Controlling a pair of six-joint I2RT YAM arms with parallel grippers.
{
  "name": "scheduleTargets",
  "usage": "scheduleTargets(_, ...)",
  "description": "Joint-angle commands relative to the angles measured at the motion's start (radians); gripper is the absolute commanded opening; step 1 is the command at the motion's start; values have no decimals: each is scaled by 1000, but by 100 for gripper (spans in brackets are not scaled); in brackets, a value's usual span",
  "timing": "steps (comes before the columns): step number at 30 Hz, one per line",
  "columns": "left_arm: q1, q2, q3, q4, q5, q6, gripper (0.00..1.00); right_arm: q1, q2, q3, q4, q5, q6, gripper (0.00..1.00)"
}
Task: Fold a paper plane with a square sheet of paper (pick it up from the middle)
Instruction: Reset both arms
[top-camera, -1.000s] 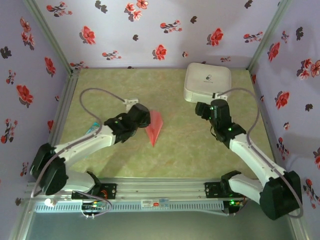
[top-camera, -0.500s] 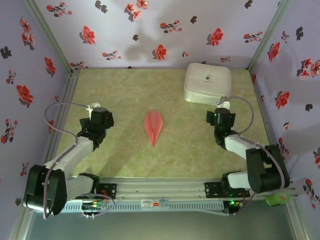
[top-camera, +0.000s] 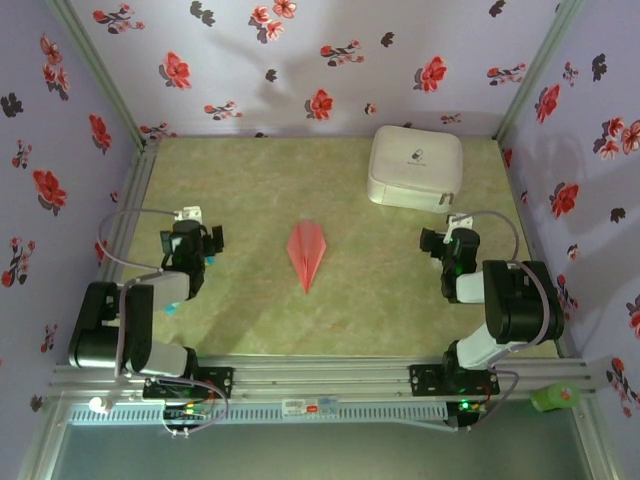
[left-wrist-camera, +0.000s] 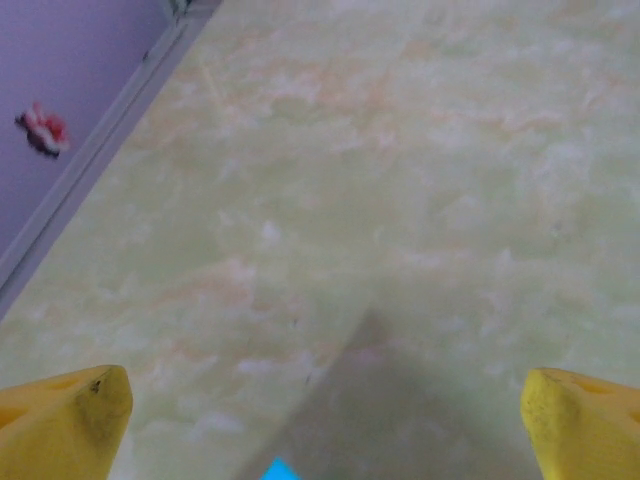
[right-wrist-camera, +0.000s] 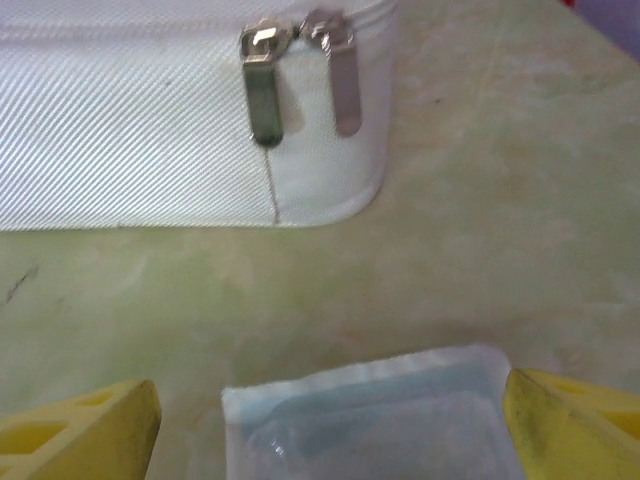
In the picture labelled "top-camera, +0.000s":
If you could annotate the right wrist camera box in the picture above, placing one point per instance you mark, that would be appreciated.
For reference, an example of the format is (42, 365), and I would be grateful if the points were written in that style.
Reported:
(460, 220)

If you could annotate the aluminium side rail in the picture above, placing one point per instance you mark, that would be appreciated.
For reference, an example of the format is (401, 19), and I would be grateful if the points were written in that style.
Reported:
(527, 225)
(135, 190)

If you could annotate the small controller circuit board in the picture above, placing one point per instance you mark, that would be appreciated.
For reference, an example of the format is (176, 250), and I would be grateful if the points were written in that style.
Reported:
(187, 411)
(472, 407)

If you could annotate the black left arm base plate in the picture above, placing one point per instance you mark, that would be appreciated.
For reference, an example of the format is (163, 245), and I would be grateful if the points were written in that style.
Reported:
(220, 381)

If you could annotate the wide aluminium base rail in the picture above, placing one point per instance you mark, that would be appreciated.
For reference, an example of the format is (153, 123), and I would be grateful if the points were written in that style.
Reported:
(320, 375)

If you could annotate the pink paper sheet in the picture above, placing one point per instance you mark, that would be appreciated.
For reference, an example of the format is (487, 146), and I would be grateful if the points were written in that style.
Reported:
(306, 250)

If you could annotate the white round knob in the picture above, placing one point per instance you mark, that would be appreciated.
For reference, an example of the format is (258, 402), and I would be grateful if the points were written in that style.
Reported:
(100, 404)

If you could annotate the green plastic cup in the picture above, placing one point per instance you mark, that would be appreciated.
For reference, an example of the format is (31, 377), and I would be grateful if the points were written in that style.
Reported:
(552, 399)

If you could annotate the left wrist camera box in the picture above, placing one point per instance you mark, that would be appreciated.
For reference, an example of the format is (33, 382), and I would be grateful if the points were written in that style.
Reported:
(190, 214)

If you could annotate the white zippered case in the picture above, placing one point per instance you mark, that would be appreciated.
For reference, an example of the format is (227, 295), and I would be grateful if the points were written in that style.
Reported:
(415, 170)

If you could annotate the white label with red mark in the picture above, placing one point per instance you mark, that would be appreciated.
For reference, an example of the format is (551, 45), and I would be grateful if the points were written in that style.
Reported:
(300, 406)

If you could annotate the teal plastic packet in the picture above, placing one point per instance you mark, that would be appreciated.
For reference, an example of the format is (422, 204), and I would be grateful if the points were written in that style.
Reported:
(172, 309)

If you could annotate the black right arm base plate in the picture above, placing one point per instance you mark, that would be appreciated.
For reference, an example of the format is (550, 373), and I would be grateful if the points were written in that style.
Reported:
(425, 380)

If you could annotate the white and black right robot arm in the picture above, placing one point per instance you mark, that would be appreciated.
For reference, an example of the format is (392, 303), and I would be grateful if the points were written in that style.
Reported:
(520, 305)

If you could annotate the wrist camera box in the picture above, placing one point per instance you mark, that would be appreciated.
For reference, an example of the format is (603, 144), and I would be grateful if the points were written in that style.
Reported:
(460, 220)
(190, 214)

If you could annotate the aluminium frame post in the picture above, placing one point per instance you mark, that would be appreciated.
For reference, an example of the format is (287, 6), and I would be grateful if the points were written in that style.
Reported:
(40, 452)
(595, 445)
(538, 65)
(100, 65)

